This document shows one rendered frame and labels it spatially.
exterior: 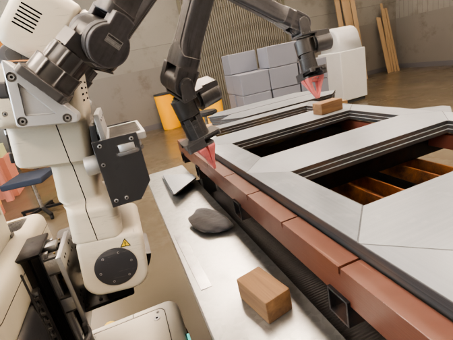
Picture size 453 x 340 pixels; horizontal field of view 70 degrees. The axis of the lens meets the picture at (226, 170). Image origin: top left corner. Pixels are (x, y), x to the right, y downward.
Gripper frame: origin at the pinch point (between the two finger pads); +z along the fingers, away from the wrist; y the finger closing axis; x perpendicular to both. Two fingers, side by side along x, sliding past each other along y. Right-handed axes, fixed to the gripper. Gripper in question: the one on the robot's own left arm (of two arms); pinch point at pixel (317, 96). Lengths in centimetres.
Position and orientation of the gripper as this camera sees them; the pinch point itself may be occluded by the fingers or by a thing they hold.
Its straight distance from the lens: 120.1
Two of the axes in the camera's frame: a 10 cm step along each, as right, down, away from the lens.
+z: 3.0, 9.5, 0.8
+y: -2.8, 0.0, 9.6
